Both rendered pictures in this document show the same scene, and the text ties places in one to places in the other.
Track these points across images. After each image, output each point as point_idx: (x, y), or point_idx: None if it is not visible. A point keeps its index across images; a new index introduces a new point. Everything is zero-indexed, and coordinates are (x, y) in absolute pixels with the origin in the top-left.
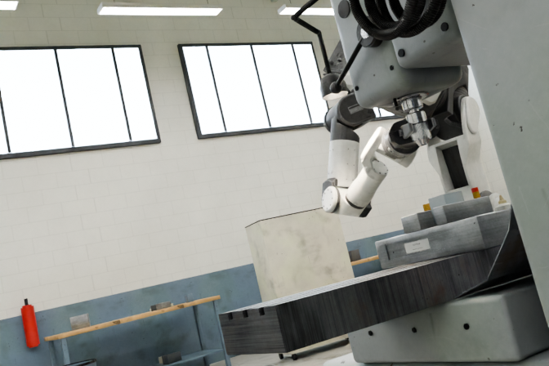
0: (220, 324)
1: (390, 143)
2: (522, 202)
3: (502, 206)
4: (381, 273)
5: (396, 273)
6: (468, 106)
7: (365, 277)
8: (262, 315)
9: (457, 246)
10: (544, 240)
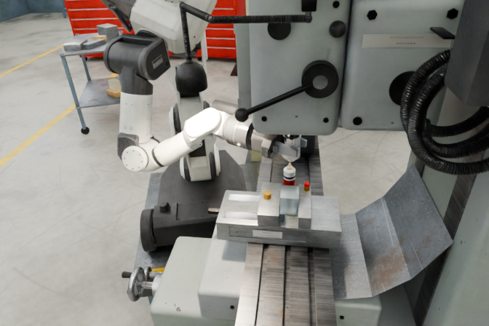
0: None
1: (246, 143)
2: (472, 297)
3: (292, 172)
4: (279, 292)
5: (336, 324)
6: (205, 36)
7: (278, 306)
8: None
9: (312, 243)
10: (473, 316)
